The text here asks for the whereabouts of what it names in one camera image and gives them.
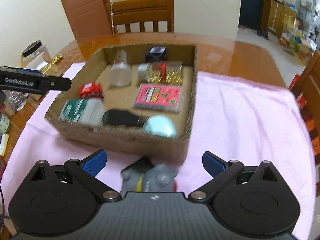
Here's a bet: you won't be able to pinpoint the black oval device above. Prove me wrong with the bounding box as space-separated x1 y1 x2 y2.
102 109 149 127

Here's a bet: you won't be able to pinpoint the green medical cotton swab box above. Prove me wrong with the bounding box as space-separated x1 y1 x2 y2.
59 98 106 126

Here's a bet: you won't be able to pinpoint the red toy fire truck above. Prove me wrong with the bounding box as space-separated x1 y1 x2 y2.
79 82 104 99

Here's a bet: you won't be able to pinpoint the light blue egg toy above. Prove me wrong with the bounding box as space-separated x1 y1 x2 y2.
142 115 177 138

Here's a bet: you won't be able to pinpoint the red card box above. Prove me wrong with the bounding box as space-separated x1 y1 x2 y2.
132 83 183 112

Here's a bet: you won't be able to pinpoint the clear plastic jar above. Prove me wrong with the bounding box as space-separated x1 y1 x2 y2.
108 49 132 87

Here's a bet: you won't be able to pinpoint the jar of yellow capsules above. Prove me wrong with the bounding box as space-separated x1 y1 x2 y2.
137 61 183 86

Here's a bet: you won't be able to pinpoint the black cube toy red wheels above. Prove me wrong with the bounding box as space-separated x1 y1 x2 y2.
145 47 167 62

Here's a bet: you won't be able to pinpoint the clear jar black lid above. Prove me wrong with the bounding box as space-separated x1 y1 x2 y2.
21 40 51 70

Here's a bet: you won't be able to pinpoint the gold tissue pack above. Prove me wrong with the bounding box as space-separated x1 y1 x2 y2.
40 54 63 76

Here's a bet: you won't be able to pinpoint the plastic water bottle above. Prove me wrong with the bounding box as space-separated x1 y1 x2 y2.
3 90 27 111

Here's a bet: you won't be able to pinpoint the small black phone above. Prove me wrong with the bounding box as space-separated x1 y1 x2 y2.
121 156 154 174

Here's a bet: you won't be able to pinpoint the pink table cloth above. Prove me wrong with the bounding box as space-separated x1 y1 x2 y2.
1 72 316 239

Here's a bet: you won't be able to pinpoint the grey toy figure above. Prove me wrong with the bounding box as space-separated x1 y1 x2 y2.
120 164 178 197

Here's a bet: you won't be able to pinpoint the brown cardboard box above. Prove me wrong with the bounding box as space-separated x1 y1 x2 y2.
45 43 198 163

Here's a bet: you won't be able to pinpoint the wooden door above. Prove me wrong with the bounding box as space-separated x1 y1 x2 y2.
61 0 112 39

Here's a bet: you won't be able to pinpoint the wooden chair right side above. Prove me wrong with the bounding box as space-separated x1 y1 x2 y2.
290 50 320 165

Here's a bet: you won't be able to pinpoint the wooden chair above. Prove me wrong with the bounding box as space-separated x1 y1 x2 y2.
105 0 174 34
290 50 320 165

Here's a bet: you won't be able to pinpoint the wooden chair far side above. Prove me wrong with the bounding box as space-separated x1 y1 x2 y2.
105 0 174 34

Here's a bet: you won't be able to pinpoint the wooden cabinet in background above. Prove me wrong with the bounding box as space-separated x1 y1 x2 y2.
266 0 297 36

